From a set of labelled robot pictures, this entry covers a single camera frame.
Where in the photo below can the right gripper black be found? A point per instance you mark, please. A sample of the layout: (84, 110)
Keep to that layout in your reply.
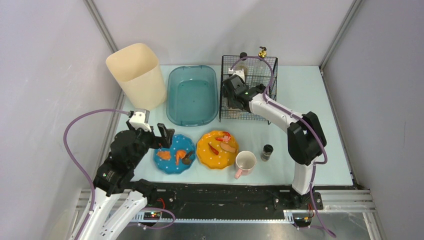
(230, 89)

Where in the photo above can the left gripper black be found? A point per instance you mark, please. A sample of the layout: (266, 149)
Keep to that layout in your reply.
(155, 139)

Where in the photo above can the blue polka dot plate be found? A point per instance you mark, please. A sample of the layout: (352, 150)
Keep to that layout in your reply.
(179, 142)

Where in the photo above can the black wire rack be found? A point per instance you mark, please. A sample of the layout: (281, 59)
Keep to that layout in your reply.
(228, 61)

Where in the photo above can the dark sauce bottle red label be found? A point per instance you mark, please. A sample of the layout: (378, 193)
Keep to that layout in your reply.
(242, 65)

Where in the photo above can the teal transparent plastic tub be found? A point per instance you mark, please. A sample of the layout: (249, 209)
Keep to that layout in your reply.
(192, 96)

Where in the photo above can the clear glass bottle gold stopper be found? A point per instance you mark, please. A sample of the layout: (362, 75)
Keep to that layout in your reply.
(260, 66)

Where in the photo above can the orange polka dot plate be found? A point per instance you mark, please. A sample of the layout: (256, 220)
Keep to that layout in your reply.
(208, 159)

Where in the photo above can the small pepper shaker black lid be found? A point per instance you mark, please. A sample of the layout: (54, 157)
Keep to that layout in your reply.
(267, 150)

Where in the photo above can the pink ceramic mug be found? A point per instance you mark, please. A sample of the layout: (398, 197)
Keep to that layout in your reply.
(245, 162)

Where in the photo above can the cream plastic waste bin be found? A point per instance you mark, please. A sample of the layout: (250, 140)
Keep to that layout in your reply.
(137, 70)

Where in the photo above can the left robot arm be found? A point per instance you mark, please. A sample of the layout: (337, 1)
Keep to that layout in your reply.
(115, 201)

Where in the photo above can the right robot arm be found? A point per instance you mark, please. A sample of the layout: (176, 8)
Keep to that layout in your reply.
(305, 137)

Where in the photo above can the orange shredded food piece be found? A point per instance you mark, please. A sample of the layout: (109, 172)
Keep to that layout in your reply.
(164, 155)

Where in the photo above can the orange chicken drumstick toy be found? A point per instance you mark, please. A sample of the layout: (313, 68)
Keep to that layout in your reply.
(179, 156)

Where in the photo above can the red shrimp toy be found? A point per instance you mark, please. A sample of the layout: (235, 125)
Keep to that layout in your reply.
(225, 138)

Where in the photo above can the red chili pepper toy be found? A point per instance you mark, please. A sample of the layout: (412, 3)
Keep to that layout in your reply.
(213, 150)

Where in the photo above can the pink salmon slice toy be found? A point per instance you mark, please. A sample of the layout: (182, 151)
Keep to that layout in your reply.
(227, 148)

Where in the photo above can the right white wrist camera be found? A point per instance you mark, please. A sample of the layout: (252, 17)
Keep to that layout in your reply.
(237, 72)

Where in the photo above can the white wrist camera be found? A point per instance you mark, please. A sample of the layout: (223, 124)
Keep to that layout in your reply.
(138, 119)
(237, 72)

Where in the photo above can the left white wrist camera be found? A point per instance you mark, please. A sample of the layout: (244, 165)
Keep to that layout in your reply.
(138, 119)

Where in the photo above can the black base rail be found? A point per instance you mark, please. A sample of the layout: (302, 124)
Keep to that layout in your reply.
(227, 202)

